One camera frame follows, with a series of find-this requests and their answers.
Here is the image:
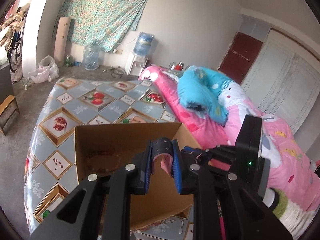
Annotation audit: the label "purple black smart watch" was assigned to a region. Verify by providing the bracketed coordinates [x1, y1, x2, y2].
[151, 137, 174, 178]

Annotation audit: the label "right white gloved hand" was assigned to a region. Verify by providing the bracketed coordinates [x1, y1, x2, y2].
[263, 188, 279, 209]

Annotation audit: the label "pink floral quilt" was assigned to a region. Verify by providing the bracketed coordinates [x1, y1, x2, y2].
[140, 66, 319, 211]

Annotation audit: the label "brown cardboard box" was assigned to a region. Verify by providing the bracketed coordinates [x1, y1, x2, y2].
[74, 122, 200, 230]

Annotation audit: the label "fruit pattern tablecloth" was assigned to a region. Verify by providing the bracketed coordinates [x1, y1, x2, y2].
[24, 77, 199, 231]

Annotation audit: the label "blue rolled blanket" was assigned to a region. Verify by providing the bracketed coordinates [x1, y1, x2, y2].
[177, 66, 232, 126]

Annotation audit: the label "white fleece garment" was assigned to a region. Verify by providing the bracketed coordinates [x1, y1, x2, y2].
[272, 189, 316, 239]

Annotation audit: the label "white wardrobe doors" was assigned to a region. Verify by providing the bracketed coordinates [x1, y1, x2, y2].
[241, 29, 319, 132]

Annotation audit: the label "dark red door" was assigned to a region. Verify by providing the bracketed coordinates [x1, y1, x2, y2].
[219, 32, 263, 84]

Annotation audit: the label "white water dispenser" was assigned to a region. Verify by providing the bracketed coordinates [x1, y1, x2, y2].
[124, 54, 148, 76]

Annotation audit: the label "blue water dispenser bottle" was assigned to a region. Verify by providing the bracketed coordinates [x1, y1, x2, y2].
[133, 32, 154, 56]

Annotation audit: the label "small wooden stool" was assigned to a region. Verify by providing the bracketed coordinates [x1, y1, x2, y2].
[0, 95, 20, 136]

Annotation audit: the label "white plastic bag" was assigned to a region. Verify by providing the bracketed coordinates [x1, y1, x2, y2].
[28, 56, 59, 83]

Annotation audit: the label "empty clear water bottle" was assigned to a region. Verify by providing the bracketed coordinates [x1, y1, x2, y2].
[82, 42, 100, 70]

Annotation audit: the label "dark grey cabinet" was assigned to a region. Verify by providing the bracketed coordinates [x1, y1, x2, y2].
[0, 62, 14, 104]

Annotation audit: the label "beige cardboard tube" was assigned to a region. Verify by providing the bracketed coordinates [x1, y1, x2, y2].
[54, 17, 71, 67]

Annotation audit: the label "pile of clothes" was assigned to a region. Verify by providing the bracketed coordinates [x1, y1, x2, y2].
[0, 3, 30, 55]

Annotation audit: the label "green floral wall cloth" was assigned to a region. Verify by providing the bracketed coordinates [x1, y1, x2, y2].
[56, 0, 148, 52]

